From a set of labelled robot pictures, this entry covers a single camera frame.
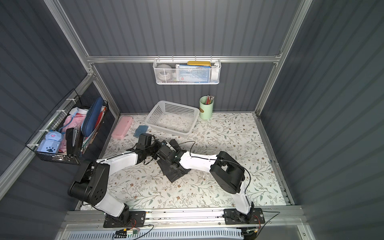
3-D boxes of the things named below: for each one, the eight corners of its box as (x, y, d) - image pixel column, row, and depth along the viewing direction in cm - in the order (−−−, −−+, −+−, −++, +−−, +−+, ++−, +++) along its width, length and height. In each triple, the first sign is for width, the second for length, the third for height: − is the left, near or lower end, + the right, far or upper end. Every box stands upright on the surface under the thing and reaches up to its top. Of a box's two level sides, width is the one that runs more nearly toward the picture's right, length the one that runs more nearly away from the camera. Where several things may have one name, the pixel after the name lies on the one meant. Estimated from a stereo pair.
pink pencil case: (111, 138, 108) (109, 136, 106) (122, 118, 121) (121, 115, 119) (123, 139, 108) (121, 137, 105) (133, 119, 120) (132, 116, 118)
